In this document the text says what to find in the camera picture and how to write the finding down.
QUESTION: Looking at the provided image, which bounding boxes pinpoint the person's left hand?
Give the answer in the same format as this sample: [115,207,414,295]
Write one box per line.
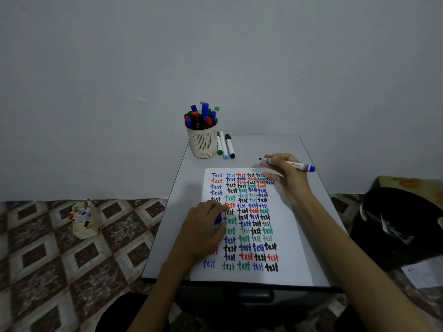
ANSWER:
[169,200,230,270]

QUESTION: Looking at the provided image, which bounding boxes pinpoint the person's right hand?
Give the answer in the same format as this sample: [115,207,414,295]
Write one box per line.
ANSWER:
[259,153,314,206]

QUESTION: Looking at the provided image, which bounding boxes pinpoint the white paper with colored writing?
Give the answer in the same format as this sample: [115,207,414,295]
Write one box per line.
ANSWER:
[189,167,314,287]

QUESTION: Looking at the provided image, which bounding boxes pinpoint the person's left forearm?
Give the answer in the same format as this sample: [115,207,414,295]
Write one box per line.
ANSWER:
[128,261,194,332]

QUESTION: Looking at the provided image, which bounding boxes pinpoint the person's right forearm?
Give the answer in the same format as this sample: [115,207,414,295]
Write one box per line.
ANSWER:
[294,193,435,332]

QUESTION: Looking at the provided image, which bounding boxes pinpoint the person's left leg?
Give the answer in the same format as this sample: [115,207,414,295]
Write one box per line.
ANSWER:
[95,292,170,332]

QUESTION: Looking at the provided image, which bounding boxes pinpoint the person's leg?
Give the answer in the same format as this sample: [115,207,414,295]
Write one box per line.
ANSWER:
[333,304,367,332]
[95,292,170,332]

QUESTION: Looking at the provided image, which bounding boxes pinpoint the person's right leg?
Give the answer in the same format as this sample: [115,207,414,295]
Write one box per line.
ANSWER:
[333,304,367,332]

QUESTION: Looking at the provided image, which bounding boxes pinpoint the grey drawer cabinet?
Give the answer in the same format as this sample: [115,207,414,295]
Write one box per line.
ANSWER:
[142,135,347,308]

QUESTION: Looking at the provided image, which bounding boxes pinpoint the beige mesh cup black rim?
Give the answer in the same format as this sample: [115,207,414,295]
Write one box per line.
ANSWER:
[185,117,219,160]

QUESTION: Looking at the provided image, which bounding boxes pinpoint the small cream box of pens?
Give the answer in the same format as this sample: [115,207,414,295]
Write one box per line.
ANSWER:
[68,199,101,240]

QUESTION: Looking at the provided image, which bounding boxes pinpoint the black plastic bucket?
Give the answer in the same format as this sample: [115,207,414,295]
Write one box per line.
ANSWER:
[350,187,443,270]

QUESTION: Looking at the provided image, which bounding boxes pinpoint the yellow floral cushion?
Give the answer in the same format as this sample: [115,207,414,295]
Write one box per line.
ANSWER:
[370,175,443,208]

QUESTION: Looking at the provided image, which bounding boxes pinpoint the white sheet with faint marks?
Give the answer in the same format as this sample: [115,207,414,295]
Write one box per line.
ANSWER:
[401,257,443,289]

